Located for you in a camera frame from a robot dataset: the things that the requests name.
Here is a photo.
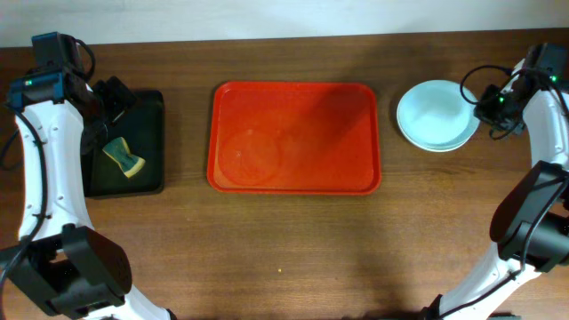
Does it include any yellow green sponge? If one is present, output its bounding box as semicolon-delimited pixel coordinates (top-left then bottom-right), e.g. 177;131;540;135
102;137;146;179

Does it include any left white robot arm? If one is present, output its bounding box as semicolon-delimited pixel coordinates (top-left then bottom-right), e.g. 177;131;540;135
1;32;173;319

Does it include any red plastic tray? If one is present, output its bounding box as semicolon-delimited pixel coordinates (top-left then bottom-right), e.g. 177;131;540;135
206;81;381;196

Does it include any light blue plate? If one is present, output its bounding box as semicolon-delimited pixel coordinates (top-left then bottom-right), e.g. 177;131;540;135
396;80;480;153

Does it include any black plastic tray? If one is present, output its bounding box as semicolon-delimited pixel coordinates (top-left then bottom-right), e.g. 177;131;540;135
81;90;164;199

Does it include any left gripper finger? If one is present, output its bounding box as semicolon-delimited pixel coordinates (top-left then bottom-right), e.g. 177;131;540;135
106;76;137;124
92;80;108;111

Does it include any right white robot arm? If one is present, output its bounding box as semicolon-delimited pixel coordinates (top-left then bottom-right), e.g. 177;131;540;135
419;43;568;319

